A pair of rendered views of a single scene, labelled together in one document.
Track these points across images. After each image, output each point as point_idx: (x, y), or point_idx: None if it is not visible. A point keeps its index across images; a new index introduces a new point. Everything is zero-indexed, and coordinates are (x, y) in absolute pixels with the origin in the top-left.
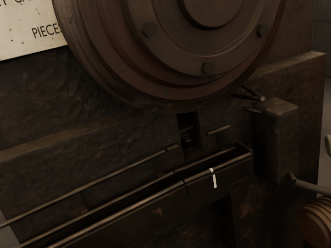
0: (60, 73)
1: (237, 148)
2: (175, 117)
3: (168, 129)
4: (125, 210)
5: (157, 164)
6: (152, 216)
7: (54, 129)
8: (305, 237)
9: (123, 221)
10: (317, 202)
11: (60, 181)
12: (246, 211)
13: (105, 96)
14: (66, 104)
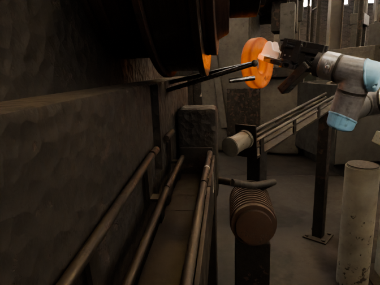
0: None
1: (185, 158)
2: (150, 104)
3: (148, 121)
4: (197, 234)
5: (150, 177)
6: (207, 242)
7: (0, 88)
8: (247, 241)
9: (203, 255)
10: (244, 199)
11: (64, 223)
12: (216, 229)
13: (72, 48)
14: (24, 30)
